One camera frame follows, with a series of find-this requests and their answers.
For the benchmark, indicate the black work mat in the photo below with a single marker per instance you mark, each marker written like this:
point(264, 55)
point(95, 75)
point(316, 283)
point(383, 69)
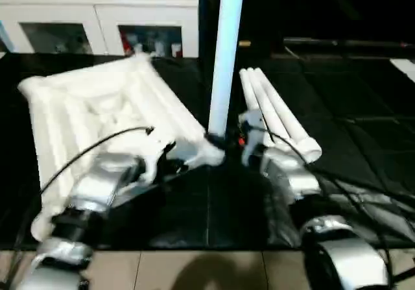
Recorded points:
point(363, 147)

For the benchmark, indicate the red bottle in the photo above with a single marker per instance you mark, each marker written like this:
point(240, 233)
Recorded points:
point(126, 43)

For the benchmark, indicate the white glass-door cabinet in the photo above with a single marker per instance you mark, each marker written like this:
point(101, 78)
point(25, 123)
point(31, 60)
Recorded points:
point(65, 4)

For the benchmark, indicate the white plastic table leg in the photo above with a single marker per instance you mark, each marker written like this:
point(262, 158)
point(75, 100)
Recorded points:
point(225, 56)
point(269, 108)
point(292, 124)
point(249, 92)

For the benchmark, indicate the white plastic table top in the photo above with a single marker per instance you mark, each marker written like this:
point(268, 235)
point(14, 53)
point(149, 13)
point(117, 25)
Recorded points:
point(97, 108)

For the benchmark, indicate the black metal rail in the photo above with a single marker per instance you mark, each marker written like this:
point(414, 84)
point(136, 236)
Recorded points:
point(350, 43)

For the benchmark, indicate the white edge strip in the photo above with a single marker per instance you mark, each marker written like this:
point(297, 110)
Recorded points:
point(403, 69)

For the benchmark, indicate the small tan block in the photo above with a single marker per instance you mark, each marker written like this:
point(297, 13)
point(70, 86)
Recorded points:
point(245, 43)

